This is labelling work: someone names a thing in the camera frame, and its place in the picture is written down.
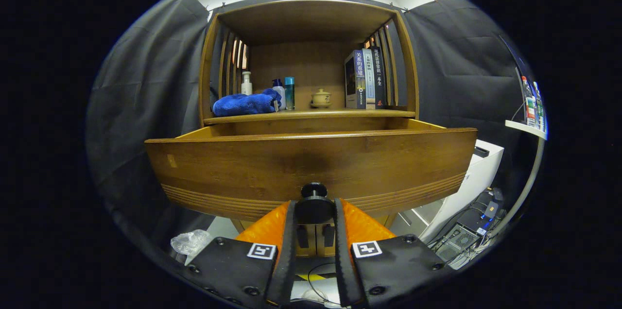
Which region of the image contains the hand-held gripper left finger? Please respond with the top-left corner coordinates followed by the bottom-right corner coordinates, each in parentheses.
top-left (187, 200), bottom-right (297, 309)

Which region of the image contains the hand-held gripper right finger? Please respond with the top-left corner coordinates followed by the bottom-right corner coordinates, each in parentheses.
top-left (334, 198), bottom-right (455, 308)

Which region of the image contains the wooden drawer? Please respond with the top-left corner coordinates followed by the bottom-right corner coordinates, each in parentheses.
top-left (145, 117), bottom-right (478, 224)

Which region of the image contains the blue towel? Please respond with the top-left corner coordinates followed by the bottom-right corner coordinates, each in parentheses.
top-left (212, 88), bottom-right (282, 117)

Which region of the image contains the wooden countertop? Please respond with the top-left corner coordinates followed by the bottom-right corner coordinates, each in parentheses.
top-left (204, 107), bottom-right (416, 125)

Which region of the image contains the wooden cabinet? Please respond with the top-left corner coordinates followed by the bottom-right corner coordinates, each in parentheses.
top-left (198, 0), bottom-right (421, 257)

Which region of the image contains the crumpled clear plastic bag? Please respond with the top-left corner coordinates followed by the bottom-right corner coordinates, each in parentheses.
top-left (170, 229), bottom-right (213, 257)

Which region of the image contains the small grey computer box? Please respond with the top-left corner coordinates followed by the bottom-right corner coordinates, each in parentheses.
top-left (435, 224), bottom-right (479, 261)

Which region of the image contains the beige lidded tea cup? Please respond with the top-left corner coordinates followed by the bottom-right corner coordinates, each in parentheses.
top-left (311, 88), bottom-right (332, 109)

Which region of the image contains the black electronic device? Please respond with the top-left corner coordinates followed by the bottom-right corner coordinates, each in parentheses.
top-left (481, 188), bottom-right (506, 222)

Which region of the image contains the white bottle blue cap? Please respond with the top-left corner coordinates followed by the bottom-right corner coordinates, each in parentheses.
top-left (272, 79), bottom-right (286, 110)

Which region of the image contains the blue spine book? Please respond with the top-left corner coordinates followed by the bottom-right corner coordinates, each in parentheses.
top-left (345, 50), bottom-right (366, 109)

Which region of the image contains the white spine book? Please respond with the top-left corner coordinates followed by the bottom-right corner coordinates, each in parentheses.
top-left (363, 48), bottom-right (376, 106)

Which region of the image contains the black spine book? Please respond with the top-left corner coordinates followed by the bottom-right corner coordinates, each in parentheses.
top-left (372, 46), bottom-right (388, 107)

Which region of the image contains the black backdrop cloth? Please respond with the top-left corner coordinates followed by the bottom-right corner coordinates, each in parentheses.
top-left (86, 0), bottom-right (528, 251)

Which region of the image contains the white side table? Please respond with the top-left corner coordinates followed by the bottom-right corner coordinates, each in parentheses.
top-left (481, 120), bottom-right (548, 251)

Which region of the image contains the clear bottle red cap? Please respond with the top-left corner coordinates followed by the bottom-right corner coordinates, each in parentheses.
top-left (521, 76), bottom-right (536, 127)

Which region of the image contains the clear plastic bottle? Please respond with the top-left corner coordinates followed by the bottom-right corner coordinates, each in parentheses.
top-left (534, 82), bottom-right (545, 131)

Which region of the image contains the black floor cable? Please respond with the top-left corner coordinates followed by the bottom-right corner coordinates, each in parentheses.
top-left (308, 263), bottom-right (342, 308)

